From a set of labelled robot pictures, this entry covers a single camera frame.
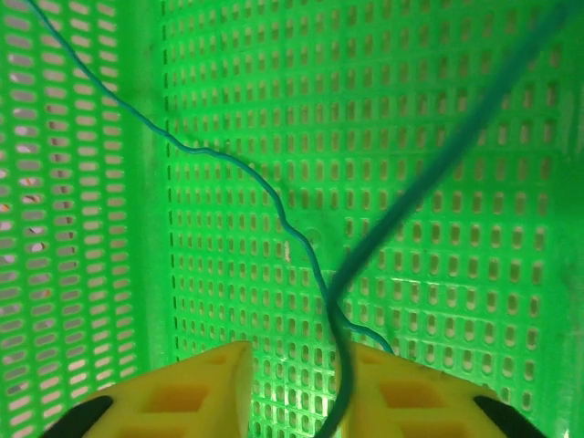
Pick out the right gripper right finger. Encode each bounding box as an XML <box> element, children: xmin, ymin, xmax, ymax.
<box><xmin>340</xmin><ymin>341</ymin><xmax>548</xmax><ymax>438</ymax></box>

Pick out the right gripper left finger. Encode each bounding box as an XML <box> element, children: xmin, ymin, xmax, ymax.
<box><xmin>45</xmin><ymin>340</ymin><xmax>255</xmax><ymax>438</ymax></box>

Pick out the bundle of coloured rubber bands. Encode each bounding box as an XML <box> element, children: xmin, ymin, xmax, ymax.
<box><xmin>25</xmin><ymin>0</ymin><xmax>580</xmax><ymax>438</ymax></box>

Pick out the bright green plastic basket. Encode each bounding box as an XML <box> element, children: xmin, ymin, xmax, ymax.
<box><xmin>0</xmin><ymin>0</ymin><xmax>584</xmax><ymax>438</ymax></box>

